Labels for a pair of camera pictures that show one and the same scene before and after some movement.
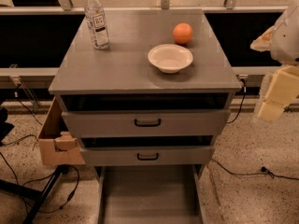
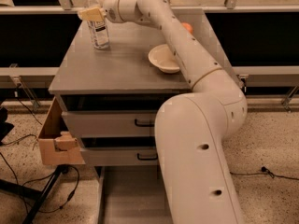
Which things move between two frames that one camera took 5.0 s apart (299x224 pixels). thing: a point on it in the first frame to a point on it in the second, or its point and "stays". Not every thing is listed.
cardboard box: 56,144 stays
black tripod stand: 40,196 stays
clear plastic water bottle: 93,10 stays
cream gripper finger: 282,91 to 96,14
